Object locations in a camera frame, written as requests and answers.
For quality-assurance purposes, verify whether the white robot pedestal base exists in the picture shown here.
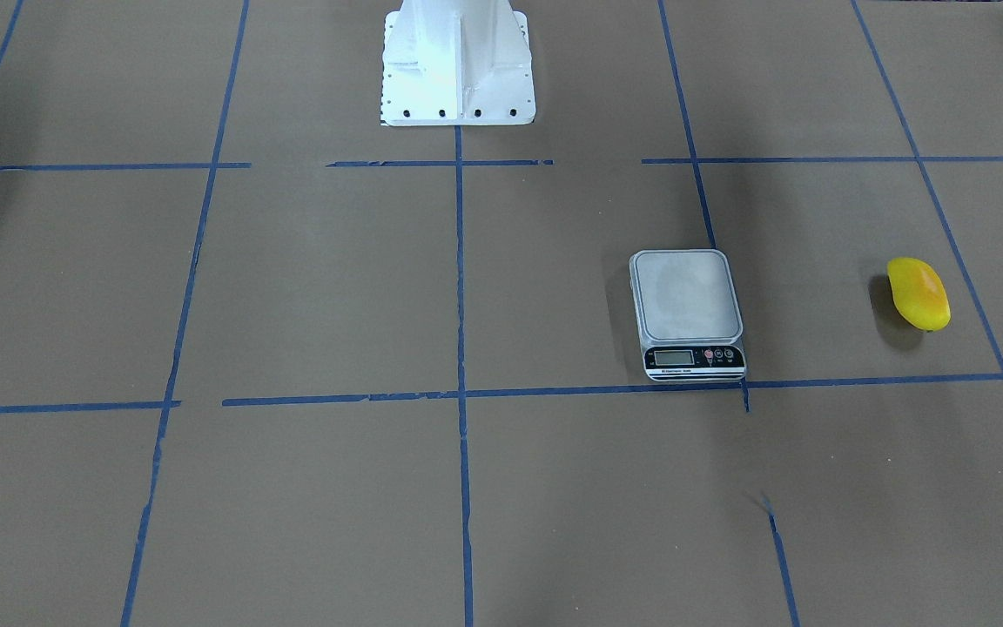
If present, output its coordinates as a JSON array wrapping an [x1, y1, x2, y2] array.
[[380, 1, 537, 127]]

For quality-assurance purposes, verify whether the yellow mango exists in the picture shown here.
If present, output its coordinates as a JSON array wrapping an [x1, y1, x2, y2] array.
[[886, 257, 952, 333]]

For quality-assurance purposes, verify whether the silver digital kitchen scale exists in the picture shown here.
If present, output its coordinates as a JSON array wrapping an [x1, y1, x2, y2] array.
[[629, 247, 748, 382]]

